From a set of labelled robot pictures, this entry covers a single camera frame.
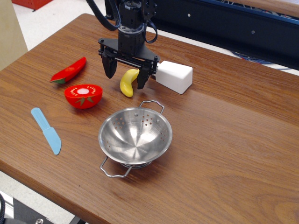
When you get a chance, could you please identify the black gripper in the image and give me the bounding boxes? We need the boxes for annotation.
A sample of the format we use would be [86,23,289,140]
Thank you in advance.
[99,23,160,89]

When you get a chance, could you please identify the yellow toy banana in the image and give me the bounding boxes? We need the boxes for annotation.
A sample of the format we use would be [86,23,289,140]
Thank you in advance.
[120,69,139,97]

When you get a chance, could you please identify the steel colander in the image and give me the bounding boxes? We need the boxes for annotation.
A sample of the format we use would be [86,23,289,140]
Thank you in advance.
[98,100,173,178]

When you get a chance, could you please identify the red toy tomato half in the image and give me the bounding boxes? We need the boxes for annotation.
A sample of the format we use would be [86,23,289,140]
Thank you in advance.
[64,84,103,109]

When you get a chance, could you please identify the white salt shaker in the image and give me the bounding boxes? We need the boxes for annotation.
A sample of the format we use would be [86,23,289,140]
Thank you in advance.
[155,61,193,94]

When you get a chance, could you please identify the red toy chili pepper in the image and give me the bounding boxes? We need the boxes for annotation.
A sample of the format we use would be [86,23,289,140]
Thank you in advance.
[50,57,86,84]

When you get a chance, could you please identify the light blue toy knife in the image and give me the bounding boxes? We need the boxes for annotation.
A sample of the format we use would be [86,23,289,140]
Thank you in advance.
[31,107,62,155]

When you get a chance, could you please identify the red box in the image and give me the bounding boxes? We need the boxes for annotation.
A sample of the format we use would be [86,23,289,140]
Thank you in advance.
[12,0,52,10]

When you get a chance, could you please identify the beige cabinet panel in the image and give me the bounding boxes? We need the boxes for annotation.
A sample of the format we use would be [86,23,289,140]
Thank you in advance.
[0,0,28,70]

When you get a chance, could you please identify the black base with screw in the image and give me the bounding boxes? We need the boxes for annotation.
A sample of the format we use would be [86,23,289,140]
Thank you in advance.
[4,198,87,224]

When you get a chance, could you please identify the blue cables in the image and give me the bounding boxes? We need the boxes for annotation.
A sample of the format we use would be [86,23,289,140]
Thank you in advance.
[230,50,299,72]

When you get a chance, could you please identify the black metal frame rail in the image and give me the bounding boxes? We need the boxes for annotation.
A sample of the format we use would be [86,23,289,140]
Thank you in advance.
[104,0,299,70]

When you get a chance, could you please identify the black braided cable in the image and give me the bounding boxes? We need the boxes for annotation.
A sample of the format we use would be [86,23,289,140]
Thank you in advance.
[0,193,6,224]

